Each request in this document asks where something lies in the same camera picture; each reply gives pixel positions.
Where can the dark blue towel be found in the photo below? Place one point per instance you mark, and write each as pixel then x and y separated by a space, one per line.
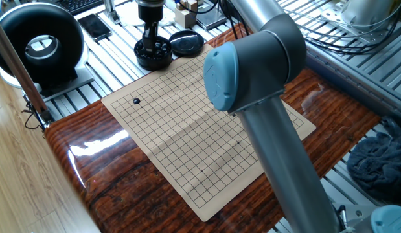
pixel 375 161

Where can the wooden block puzzle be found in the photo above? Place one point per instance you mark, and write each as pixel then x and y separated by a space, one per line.
pixel 185 16

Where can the white crumpled cloth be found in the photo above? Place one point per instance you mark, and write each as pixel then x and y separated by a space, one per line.
pixel 125 14

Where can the beige Go board mat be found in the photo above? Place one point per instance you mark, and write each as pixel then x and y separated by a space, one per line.
pixel 187 129

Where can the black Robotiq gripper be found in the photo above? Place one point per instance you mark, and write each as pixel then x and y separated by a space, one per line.
pixel 151 13

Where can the black smartphone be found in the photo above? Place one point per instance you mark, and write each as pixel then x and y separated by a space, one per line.
pixel 95 26

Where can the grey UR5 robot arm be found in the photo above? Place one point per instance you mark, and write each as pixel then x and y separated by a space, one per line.
pixel 261 71

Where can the aluminium frame rail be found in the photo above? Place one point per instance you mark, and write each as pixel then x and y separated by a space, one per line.
pixel 365 87

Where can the aluminium upright post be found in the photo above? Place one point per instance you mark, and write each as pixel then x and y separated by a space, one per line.
pixel 110 9

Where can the grey rounded device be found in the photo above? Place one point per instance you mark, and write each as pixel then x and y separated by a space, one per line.
pixel 365 8

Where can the brown wooden pole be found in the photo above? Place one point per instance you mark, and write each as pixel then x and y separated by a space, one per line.
pixel 15 64

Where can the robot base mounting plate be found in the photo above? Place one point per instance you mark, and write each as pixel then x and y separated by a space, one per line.
pixel 359 213

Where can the black bowl lid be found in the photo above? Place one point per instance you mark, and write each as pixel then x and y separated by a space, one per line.
pixel 187 43

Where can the black Go stone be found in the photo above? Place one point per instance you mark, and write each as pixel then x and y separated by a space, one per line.
pixel 136 101

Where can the grey flat scale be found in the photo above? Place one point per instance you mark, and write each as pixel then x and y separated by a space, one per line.
pixel 213 17

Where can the perforated aluminium plate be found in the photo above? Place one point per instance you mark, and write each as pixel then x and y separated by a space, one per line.
pixel 381 34

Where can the black keyboard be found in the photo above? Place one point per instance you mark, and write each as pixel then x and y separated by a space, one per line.
pixel 77 4

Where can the black bowl of stones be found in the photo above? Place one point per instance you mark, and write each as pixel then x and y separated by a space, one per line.
pixel 153 64

